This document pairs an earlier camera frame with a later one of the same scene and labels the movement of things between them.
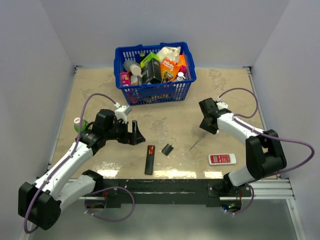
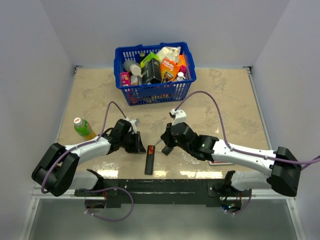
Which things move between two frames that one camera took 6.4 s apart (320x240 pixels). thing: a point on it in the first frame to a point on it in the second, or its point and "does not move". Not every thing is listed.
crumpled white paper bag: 171,53 does not move
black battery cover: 167,149 does not move
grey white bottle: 133,67 does not move
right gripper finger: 209,124 to 168,139
